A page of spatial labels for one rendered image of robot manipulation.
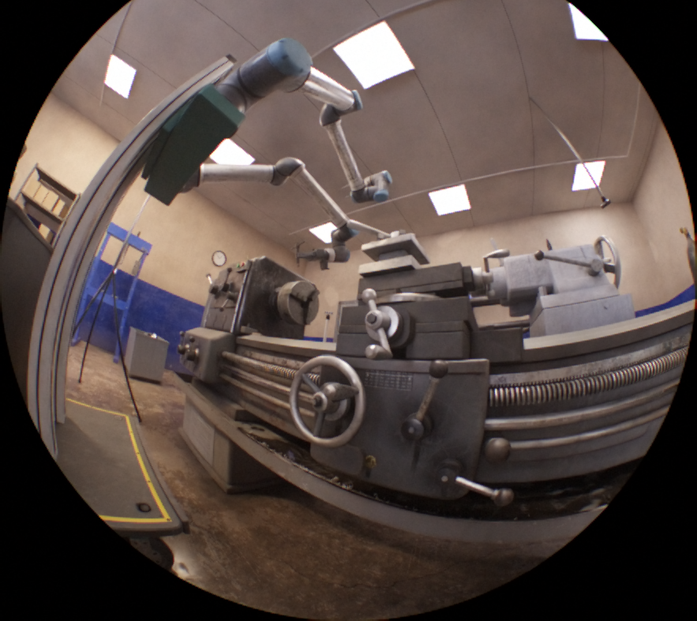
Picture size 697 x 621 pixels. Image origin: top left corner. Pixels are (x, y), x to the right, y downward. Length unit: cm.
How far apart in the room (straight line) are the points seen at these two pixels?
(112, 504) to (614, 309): 131
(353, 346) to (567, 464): 65
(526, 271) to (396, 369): 56
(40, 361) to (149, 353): 256
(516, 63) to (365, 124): 198
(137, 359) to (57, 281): 256
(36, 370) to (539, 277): 136
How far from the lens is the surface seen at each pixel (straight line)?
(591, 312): 79
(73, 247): 64
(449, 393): 47
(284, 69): 75
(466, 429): 47
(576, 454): 72
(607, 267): 100
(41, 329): 65
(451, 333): 47
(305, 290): 131
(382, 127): 304
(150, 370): 318
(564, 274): 85
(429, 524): 57
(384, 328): 43
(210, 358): 127
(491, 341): 60
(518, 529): 58
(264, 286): 139
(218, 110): 68
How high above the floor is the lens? 77
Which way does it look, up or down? 23 degrees up
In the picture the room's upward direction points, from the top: 7 degrees clockwise
